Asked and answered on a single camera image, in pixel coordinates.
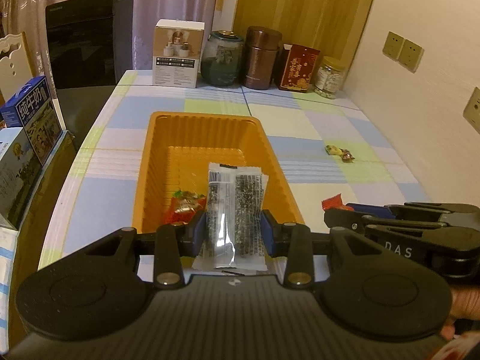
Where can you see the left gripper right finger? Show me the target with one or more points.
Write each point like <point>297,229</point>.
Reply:
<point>294,242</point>

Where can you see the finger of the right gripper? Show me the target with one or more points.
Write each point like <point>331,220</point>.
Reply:
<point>420,211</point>
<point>347,217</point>

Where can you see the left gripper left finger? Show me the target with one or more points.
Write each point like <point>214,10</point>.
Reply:
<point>173,242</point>

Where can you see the red twisted wrapper candy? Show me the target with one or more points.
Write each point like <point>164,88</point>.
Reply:
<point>335,202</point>

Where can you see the red gold foil snack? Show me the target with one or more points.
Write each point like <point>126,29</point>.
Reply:
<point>183,206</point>

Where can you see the clear black sesame bar packet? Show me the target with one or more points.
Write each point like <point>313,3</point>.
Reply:
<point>233,240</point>

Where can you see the dark red foil candy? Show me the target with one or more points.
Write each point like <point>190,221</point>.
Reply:
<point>347,156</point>

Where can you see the yellow green candy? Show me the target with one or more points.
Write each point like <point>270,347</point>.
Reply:
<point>333,150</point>

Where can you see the person's right hand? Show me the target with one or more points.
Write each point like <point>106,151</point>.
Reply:
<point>465,306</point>

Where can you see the clear jar of nuts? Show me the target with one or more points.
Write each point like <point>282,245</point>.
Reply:
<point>329,77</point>

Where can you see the red gold gift box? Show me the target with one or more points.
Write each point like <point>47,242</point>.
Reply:
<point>295,69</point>

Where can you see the white blue patterned carton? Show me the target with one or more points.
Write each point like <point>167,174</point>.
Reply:
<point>8,241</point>

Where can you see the light blue milk box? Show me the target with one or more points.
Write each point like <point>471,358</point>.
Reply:
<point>20,169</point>

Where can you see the dark green glass jar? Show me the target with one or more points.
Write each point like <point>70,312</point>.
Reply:
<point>221,58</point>

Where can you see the brown metal canister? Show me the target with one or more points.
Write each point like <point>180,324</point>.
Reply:
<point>258,57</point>

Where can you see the blue milk carton box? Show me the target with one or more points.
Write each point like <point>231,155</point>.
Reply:
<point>32,109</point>

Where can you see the white product box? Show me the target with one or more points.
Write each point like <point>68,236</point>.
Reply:
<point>176,53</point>

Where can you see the black chair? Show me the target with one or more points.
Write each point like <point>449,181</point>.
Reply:
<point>90,48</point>

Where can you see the white wooden chair back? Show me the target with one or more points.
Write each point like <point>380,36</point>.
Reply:
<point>15,64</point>

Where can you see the beige wall socket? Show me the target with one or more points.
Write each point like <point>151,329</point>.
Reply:
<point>471,112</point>
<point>410,55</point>
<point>393,45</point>

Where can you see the wooden wall panel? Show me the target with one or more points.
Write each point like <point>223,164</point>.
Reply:
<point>334,27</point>

